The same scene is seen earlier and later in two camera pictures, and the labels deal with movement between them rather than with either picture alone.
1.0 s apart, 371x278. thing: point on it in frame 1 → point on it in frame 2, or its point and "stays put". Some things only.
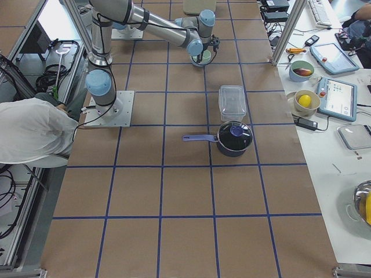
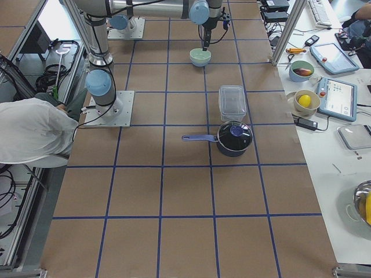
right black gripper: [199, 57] → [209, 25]
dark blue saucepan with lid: [232, 139] stays put
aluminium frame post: [298, 7] stays put
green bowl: [206, 58] stays put
